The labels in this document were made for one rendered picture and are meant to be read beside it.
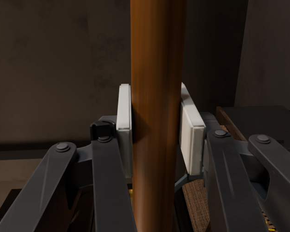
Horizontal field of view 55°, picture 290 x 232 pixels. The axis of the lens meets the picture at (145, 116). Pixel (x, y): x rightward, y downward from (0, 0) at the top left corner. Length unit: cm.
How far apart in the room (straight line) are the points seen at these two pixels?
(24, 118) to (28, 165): 56
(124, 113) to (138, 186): 6
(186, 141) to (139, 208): 7
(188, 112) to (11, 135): 354
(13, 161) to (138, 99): 346
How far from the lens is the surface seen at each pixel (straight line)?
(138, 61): 15
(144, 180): 18
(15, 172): 370
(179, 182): 129
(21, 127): 356
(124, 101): 17
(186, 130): 15
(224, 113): 197
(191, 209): 191
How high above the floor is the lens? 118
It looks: 2 degrees down
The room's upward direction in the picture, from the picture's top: 92 degrees counter-clockwise
